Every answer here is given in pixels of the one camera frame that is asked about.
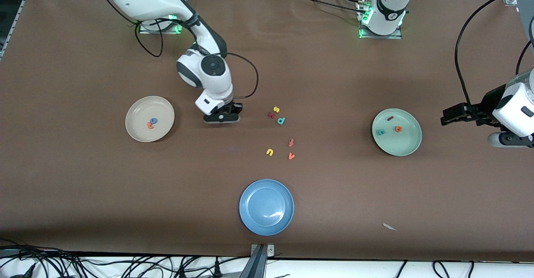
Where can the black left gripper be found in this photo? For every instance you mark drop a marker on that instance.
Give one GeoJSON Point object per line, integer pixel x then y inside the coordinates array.
{"type": "Point", "coordinates": [486, 104]}

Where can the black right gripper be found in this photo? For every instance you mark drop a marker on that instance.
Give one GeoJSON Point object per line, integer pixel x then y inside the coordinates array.
{"type": "Point", "coordinates": [236, 107]}

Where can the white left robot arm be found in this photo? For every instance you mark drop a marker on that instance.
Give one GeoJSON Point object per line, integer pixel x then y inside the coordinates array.
{"type": "Point", "coordinates": [390, 6]}

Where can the dark red foam letter n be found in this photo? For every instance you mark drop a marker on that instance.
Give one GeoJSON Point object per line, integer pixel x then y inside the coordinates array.
{"type": "Point", "coordinates": [272, 114]}

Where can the pale green plate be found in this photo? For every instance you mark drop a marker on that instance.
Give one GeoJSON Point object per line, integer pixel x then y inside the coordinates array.
{"type": "Point", "coordinates": [404, 142]}

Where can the beige brown plate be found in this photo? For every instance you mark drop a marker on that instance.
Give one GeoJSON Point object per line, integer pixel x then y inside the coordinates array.
{"type": "Point", "coordinates": [142, 111]}

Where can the blue plate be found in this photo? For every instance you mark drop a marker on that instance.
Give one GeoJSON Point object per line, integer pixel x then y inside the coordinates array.
{"type": "Point", "coordinates": [266, 207]}

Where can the white paper scrap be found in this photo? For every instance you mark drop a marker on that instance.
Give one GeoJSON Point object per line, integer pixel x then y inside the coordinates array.
{"type": "Point", "coordinates": [390, 227]}

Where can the brown paper table cover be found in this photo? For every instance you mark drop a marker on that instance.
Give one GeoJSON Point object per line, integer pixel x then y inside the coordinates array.
{"type": "Point", "coordinates": [83, 186]}

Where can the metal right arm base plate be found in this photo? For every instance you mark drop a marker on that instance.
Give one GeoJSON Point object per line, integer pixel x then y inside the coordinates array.
{"type": "Point", "coordinates": [167, 31]}

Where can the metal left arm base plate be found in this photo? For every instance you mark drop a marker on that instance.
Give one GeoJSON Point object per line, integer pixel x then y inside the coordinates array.
{"type": "Point", "coordinates": [381, 36]}

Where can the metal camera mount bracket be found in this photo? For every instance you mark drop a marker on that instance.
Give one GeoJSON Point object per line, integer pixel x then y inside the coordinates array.
{"type": "Point", "coordinates": [260, 261]}

